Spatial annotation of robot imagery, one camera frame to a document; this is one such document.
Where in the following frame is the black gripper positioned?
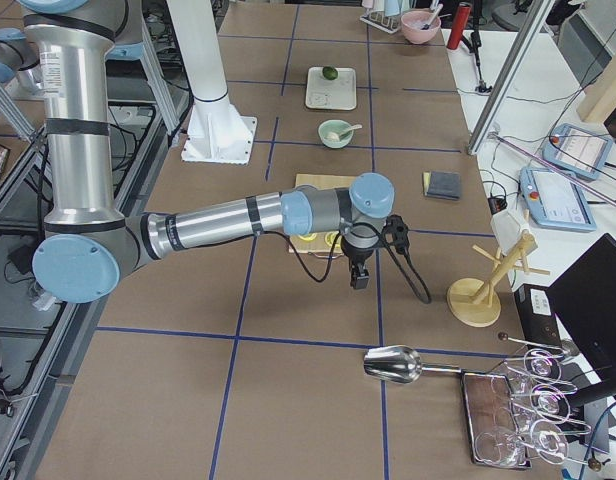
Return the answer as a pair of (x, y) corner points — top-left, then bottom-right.
(341, 239), (379, 289)

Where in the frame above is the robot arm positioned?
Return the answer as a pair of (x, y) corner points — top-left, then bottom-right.
(22, 1), (395, 303)

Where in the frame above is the light green bowl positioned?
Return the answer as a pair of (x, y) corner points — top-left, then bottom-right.
(318, 119), (354, 149)

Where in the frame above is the pink ice bowl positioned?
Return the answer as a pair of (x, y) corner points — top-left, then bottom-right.
(400, 10), (441, 45)

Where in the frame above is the wooden cutting board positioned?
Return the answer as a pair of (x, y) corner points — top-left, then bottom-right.
(290, 173), (355, 259)

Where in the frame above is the upper lemon slice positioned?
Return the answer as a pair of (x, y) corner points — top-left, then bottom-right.
(324, 232), (341, 248)

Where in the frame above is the lemon slice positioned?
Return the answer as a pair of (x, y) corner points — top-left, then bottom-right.
(298, 233), (317, 242)
(324, 232), (341, 248)

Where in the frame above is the lower lemon slice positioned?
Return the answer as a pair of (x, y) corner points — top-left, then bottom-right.
(298, 233), (317, 242)

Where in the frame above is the metal scoop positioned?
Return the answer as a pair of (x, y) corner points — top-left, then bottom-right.
(363, 345), (462, 384)

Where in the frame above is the wooden mug tree stand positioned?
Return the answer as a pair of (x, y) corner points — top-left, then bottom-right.
(446, 230), (550, 328)

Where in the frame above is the grey folded cloth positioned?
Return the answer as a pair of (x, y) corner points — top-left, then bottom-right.
(422, 171), (462, 201)

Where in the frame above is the cream bear serving tray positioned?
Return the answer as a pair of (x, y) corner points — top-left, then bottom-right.
(305, 66), (357, 111)

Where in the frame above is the near teach pendant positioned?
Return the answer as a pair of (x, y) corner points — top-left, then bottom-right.
(519, 167), (597, 232)

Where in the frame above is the teach pendant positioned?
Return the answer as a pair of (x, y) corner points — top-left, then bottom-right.
(543, 123), (614, 181)
(519, 167), (597, 232)

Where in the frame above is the black glass rack tray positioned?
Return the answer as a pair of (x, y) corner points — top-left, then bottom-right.
(460, 372), (532, 471)

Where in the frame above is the black monitor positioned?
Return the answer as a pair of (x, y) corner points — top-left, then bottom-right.
(548, 233), (616, 379)

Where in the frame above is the far teach pendant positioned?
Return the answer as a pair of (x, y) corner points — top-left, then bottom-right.
(543, 123), (614, 181)

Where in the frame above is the red cylinder can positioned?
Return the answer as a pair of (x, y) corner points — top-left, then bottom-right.
(446, 1), (472, 50)

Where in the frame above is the white central pillar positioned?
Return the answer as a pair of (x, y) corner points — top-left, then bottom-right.
(165, 0), (232, 109)

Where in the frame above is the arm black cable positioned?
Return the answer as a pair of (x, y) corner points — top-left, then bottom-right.
(289, 222), (433, 305)

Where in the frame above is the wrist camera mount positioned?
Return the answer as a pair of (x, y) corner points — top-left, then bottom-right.
(382, 214), (410, 256)

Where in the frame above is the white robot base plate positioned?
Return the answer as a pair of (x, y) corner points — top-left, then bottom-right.
(181, 111), (258, 165)

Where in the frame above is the white wire cup rack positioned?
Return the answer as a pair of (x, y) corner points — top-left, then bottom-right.
(359, 10), (401, 34)

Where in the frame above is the aluminium frame post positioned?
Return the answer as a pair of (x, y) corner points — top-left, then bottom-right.
(467, 0), (556, 155)

